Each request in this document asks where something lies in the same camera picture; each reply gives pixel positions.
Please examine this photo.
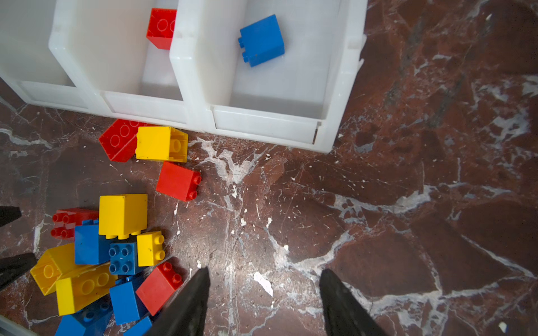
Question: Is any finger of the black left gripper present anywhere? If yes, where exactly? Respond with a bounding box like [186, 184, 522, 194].
[0, 206, 22, 227]
[0, 253, 37, 291]

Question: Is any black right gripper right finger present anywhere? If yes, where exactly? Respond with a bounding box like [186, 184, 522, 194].
[319, 269, 387, 335]

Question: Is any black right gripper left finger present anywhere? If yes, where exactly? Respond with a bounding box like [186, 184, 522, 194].
[146, 267, 211, 336]

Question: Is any large yellow lego brick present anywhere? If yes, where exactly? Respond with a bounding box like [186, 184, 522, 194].
[30, 243, 93, 295]

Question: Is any red lego pile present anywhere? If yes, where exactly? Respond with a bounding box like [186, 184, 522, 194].
[136, 261, 183, 316]
[50, 208, 99, 241]

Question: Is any long red lego brick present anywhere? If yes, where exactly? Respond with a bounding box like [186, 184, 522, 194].
[99, 119, 151, 162]

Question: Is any blue lego brick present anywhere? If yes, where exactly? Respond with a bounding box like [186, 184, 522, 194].
[238, 15, 285, 67]

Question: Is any blue lego bottom right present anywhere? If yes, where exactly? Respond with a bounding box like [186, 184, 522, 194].
[123, 316, 153, 336]

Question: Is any blue lego lower pile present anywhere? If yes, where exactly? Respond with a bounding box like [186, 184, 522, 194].
[110, 274, 148, 325]

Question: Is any blue lego pile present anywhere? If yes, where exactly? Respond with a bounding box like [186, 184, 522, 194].
[74, 220, 112, 265]
[110, 274, 148, 325]

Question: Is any small yellow lego brick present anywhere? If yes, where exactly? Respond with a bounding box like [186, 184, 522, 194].
[55, 263, 118, 316]

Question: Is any small yellow lego right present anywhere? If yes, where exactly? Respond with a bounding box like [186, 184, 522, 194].
[137, 231, 165, 267]

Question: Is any blue lego centre pile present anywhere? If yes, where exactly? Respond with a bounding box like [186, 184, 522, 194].
[74, 220, 112, 265]

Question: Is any small blue lego plate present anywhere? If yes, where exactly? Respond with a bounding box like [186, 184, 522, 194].
[109, 242, 143, 276]

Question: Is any blue lego bottom left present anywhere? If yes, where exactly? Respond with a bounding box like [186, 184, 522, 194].
[55, 299, 113, 336]

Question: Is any yellow lego centre pile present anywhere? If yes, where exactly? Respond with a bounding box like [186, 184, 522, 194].
[99, 194, 148, 239]

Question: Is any white three-compartment bin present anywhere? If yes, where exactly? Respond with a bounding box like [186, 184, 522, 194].
[1, 1, 367, 153]

